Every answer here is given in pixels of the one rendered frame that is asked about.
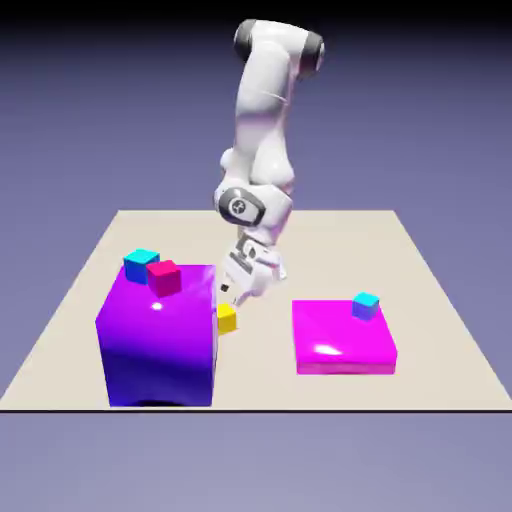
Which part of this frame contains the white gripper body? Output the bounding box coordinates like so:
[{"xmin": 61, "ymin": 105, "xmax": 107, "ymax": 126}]
[{"xmin": 220, "ymin": 252, "xmax": 288, "ymax": 299}]

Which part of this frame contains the small yellow cube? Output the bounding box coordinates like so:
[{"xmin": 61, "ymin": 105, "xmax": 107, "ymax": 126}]
[{"xmin": 216, "ymin": 302, "xmax": 238, "ymax": 336}]

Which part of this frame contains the small red cube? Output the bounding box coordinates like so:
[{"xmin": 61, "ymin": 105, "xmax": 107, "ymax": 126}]
[{"xmin": 146, "ymin": 259, "xmax": 183, "ymax": 299}]

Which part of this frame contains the small cyan cube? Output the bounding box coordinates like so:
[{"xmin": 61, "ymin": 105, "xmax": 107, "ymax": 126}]
[
  {"xmin": 351, "ymin": 291, "xmax": 381, "ymax": 322},
  {"xmin": 122, "ymin": 248, "xmax": 161, "ymax": 286}
]

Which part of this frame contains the large purple box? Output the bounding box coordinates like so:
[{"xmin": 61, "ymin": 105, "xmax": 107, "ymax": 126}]
[{"xmin": 94, "ymin": 263, "xmax": 219, "ymax": 408}]

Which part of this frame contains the large magenta box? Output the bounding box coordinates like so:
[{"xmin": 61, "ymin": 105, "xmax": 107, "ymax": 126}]
[{"xmin": 291, "ymin": 298, "xmax": 399, "ymax": 376}]

